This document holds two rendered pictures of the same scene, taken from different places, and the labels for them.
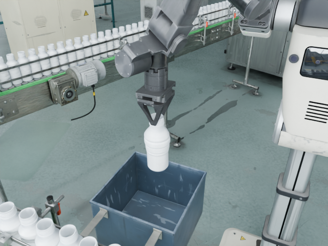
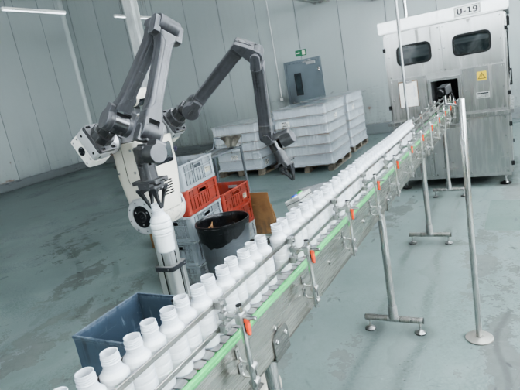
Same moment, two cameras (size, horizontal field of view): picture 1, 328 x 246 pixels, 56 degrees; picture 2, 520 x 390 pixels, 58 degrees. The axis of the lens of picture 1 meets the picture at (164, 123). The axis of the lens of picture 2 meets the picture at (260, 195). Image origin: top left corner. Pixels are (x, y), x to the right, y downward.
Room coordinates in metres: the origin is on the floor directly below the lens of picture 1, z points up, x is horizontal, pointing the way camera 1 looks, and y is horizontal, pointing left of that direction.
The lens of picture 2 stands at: (0.22, 1.46, 1.62)
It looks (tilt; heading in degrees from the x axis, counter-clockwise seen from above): 13 degrees down; 275
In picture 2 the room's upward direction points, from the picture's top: 10 degrees counter-clockwise
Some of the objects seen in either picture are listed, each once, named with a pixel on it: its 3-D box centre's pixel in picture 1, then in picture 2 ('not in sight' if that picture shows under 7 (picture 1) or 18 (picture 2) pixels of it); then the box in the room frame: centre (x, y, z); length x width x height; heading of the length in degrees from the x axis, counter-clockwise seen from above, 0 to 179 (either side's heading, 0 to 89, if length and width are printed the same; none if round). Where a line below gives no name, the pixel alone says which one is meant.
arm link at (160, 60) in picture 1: (153, 55); (144, 154); (0.69, 0.02, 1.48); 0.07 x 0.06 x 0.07; 136
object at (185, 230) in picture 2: not in sight; (189, 220); (1.26, -2.64, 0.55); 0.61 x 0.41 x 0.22; 72
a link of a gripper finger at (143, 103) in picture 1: (155, 107); (155, 194); (0.68, 0.02, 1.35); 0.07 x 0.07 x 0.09; 66
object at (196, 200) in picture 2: not in sight; (184, 196); (1.27, -2.65, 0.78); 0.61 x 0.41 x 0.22; 72
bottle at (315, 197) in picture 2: not in sight; (316, 214); (0.17, -0.37, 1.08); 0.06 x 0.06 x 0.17
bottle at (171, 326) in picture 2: not in sight; (174, 340); (0.57, 0.48, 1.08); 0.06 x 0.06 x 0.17
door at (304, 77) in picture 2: not in sight; (307, 100); (-0.34, -10.95, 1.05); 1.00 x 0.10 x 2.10; 155
